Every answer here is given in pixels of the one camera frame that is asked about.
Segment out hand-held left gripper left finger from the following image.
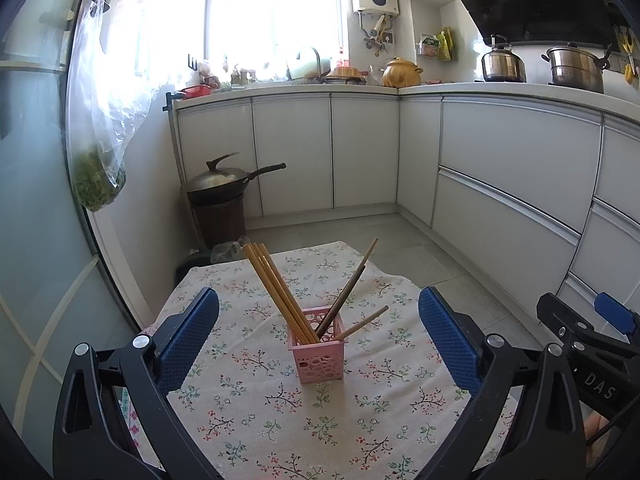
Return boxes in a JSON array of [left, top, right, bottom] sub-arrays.
[[52, 287, 221, 480]]

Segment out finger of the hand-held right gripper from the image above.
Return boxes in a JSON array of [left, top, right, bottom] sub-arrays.
[[537, 292, 640, 362], [594, 292, 640, 337]]

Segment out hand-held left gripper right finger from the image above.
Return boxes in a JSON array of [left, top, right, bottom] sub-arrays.
[[418, 286, 586, 480]]

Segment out bundle of wooden chopsticks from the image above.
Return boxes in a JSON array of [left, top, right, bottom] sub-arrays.
[[242, 238, 390, 346]]

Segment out pink plastic chopstick holder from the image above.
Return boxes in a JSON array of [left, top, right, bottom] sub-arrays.
[[286, 312, 348, 385]]

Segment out person's right hand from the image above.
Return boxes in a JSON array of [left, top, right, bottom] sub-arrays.
[[583, 408, 614, 464]]

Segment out dark low container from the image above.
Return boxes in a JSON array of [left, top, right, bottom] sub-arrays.
[[175, 250, 213, 283]]

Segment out floral tablecloth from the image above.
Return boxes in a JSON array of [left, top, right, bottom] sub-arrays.
[[127, 240, 521, 480]]

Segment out crumpled plastic bag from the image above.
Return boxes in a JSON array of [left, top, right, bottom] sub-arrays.
[[210, 235, 251, 264]]

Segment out dark brown bin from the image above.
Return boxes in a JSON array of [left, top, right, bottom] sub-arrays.
[[189, 195, 248, 251]]

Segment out metal wok lid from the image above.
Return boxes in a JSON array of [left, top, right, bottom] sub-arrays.
[[187, 152, 250, 193]]

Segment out frosted glass sliding door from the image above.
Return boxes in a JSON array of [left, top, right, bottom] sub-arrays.
[[0, 0, 166, 461]]

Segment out hanging bag of greens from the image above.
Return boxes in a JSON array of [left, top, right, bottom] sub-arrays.
[[67, 0, 156, 212]]

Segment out white kitchen base cabinets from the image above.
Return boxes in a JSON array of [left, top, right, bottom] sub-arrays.
[[172, 80, 640, 321]]

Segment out black wok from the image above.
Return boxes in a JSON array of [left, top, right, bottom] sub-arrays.
[[186, 152, 287, 206]]

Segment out steel stockpot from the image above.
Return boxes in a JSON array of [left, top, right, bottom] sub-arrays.
[[541, 42, 613, 93]]

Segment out steel kettle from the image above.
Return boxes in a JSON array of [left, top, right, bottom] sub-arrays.
[[481, 34, 527, 83]]

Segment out row of small bottles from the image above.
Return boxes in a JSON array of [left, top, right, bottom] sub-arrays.
[[197, 60, 261, 88]]

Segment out yellow clay pot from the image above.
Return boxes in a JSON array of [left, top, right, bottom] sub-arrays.
[[382, 57, 425, 88]]

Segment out woven basket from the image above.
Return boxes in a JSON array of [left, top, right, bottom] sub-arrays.
[[325, 62, 363, 85]]

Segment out yellow hanging bags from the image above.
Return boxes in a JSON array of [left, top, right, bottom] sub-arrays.
[[436, 26, 458, 63]]

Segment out water heater pipes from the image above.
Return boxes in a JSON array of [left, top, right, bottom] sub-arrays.
[[357, 10, 396, 57]]

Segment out kitchen window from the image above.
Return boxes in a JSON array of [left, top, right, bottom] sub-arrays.
[[202, 0, 351, 83]]

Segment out yellow handled scissors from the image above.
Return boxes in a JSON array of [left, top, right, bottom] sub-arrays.
[[616, 25, 638, 83]]

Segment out wall condiment rack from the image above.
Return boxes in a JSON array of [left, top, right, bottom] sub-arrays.
[[416, 34, 441, 60]]

